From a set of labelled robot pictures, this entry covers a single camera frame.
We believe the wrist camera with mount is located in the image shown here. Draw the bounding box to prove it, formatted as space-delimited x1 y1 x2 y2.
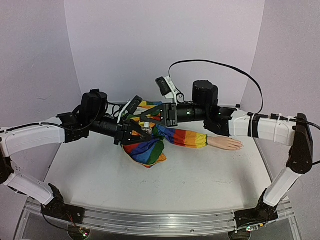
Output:
117 95 143 124
155 76 181 105

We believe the small nail polish bottle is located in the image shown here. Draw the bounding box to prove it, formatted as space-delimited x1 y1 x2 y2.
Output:
142 127 153 135

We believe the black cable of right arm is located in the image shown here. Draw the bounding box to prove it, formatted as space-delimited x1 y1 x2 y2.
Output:
168 59 264 115

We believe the mannequin hand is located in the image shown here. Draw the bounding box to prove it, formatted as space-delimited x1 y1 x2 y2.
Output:
207 136 243 151

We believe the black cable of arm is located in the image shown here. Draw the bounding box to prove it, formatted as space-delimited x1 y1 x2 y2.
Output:
168 59 264 115
41 212 76 230

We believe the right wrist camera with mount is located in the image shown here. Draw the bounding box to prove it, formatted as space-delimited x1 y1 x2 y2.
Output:
155 76 181 105

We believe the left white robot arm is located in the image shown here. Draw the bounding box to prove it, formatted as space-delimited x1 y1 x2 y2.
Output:
0 89 152 224

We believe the rainbow striped cloth garment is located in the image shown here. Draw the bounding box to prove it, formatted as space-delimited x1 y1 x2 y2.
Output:
113 100 210 169

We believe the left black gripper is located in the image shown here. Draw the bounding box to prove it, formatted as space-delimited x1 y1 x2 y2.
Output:
89 114 153 145

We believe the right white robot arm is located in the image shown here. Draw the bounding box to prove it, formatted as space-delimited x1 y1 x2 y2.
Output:
140 77 314 229

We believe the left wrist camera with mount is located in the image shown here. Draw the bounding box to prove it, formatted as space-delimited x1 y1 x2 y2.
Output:
117 95 143 124

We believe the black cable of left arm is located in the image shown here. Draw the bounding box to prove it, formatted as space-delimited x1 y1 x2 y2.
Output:
41 212 76 230

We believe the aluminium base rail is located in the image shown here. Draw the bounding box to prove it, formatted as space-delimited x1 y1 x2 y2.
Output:
25 199 294 237

